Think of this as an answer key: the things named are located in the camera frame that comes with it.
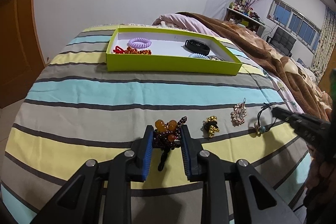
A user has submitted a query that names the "patterned curtain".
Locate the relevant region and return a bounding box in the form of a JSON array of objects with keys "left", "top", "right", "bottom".
[{"left": 311, "top": 7, "right": 335, "bottom": 84}]

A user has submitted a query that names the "lime green cardboard tray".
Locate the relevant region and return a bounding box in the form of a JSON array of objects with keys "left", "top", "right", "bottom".
[{"left": 106, "top": 25, "right": 242, "bottom": 75}]

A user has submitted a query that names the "orange red knot ornament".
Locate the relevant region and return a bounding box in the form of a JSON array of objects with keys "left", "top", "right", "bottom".
[{"left": 123, "top": 46, "right": 151, "bottom": 55}]

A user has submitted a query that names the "black cord bead bracelet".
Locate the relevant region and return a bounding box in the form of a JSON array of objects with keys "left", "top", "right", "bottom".
[{"left": 248, "top": 103, "right": 279, "bottom": 137}]

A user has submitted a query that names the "black office chair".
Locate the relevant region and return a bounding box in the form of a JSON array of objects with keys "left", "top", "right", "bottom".
[{"left": 266, "top": 27, "right": 296, "bottom": 57}]

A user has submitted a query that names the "gold bead hair tie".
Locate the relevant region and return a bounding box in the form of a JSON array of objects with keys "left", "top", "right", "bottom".
[{"left": 201, "top": 115, "right": 221, "bottom": 139}]

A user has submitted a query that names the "purple spiral hair tie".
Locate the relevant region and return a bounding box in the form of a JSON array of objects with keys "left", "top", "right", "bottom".
[{"left": 127, "top": 37, "right": 153, "bottom": 48}]

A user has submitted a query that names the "cluttered white shelf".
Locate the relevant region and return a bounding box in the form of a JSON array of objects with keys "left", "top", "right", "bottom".
[{"left": 224, "top": 0, "right": 265, "bottom": 37}]

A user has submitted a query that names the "striped bed cover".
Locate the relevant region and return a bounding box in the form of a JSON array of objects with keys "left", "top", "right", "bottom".
[{"left": 1, "top": 26, "right": 310, "bottom": 223}]

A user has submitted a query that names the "light blue spiral hair tie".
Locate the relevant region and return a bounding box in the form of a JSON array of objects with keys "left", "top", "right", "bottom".
[{"left": 188, "top": 53, "right": 211, "bottom": 60}]

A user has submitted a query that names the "amber bead hair tie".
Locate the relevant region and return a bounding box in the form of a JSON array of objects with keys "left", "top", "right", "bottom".
[{"left": 153, "top": 115, "right": 188, "bottom": 172}]

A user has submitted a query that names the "brown fleece blanket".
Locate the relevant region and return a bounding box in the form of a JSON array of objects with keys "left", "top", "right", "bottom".
[{"left": 180, "top": 12, "right": 333, "bottom": 121}]

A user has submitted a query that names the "orange wooden door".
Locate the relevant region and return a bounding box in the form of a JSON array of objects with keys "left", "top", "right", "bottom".
[{"left": 1, "top": 0, "right": 46, "bottom": 108}]

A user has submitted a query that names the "window with metal frame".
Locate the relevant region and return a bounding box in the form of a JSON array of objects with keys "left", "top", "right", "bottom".
[{"left": 267, "top": 0, "right": 321, "bottom": 53}]

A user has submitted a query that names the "person's right hand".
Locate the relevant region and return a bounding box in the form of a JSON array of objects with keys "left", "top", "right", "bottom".
[{"left": 303, "top": 149, "right": 335, "bottom": 210}]

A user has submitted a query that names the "rose gold rhinestone hair clip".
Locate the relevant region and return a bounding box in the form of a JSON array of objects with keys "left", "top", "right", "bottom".
[{"left": 231, "top": 98, "right": 247, "bottom": 126}]

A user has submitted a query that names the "black wristband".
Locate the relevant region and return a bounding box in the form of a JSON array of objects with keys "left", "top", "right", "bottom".
[{"left": 185, "top": 39, "right": 210, "bottom": 56}]

